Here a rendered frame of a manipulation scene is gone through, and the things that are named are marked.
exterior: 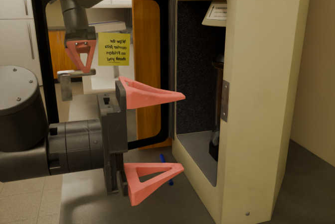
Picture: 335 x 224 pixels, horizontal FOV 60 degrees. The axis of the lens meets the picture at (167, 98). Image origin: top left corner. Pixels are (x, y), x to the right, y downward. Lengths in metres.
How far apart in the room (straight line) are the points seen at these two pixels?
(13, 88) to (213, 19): 0.40
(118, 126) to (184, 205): 0.40
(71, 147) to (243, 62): 0.29
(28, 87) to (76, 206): 0.45
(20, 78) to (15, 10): 5.09
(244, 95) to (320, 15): 0.51
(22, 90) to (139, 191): 0.17
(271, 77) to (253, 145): 0.12
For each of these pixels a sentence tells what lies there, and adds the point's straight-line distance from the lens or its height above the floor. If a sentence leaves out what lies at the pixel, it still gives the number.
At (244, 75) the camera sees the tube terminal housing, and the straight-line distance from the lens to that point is 0.48.
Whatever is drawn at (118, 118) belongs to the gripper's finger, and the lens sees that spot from 0.30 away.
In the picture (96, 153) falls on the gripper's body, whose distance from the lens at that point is 0.32.
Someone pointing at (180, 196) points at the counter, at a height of 0.94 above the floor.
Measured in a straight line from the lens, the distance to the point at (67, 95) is 0.67.
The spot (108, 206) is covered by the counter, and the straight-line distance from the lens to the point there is 0.68.
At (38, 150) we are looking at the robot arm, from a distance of 0.32.
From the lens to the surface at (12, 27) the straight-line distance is 5.40.
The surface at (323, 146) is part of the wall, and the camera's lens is 0.98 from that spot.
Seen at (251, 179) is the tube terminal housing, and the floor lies 1.05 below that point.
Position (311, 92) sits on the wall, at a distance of 0.98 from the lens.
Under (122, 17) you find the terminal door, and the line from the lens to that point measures 0.69.
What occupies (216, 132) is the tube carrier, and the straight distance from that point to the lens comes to 0.66.
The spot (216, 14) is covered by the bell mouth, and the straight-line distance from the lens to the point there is 0.57.
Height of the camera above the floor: 1.35
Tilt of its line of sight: 18 degrees down
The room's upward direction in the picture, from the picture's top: straight up
